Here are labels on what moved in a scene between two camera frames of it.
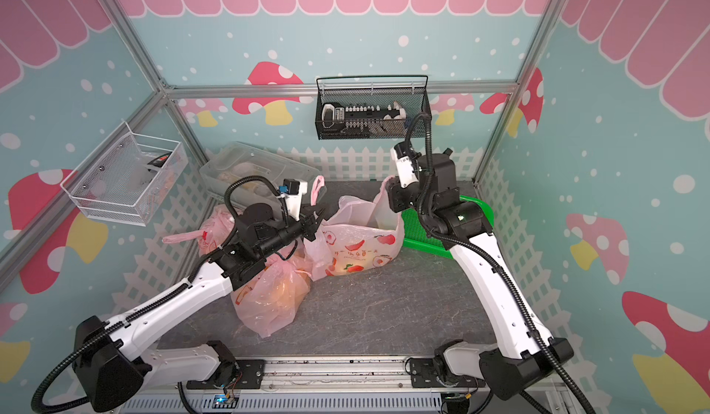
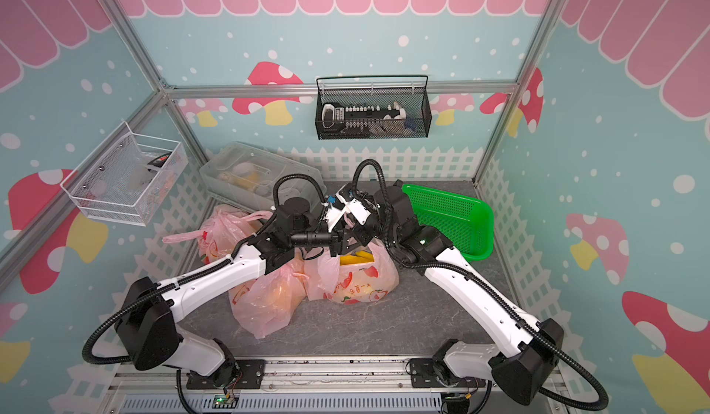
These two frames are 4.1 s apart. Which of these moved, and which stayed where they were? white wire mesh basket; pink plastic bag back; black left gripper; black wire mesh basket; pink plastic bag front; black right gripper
Moved: black left gripper; black right gripper; pink plastic bag back
Stayed: pink plastic bag front; black wire mesh basket; white wire mesh basket
